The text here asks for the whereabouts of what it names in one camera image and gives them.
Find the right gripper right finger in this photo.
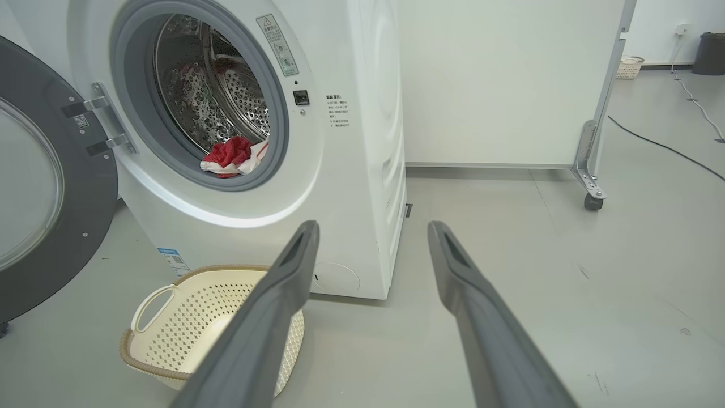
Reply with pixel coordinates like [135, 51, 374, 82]
[428, 221, 578, 408]

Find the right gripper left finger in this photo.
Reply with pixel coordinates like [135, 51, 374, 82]
[170, 221, 321, 408]

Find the red and white shirt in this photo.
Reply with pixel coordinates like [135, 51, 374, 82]
[200, 136, 270, 178]

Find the dark grey glass washer door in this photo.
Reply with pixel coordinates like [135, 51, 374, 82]
[0, 35, 118, 324]

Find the cream perforated laundry basket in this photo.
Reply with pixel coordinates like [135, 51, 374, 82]
[119, 265, 305, 397]

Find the white front-load washing machine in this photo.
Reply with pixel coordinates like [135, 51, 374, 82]
[0, 0, 407, 300]

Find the silver door hinge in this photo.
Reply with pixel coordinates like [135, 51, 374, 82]
[61, 82, 138, 156]

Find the small white woven basket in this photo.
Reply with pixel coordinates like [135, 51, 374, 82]
[616, 56, 645, 80]

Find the round white filter cover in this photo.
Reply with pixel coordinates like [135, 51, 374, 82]
[313, 262, 361, 294]

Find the blue energy label sticker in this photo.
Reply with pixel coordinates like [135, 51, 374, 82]
[157, 248, 190, 277]

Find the grey warning sticker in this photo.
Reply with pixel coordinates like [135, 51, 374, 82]
[256, 14, 299, 77]

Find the black trash bin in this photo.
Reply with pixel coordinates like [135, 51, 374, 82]
[691, 32, 725, 76]

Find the black floor cable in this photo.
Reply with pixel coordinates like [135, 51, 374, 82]
[607, 116, 725, 183]

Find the white floor cable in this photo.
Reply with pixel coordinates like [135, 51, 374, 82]
[670, 31, 725, 143]

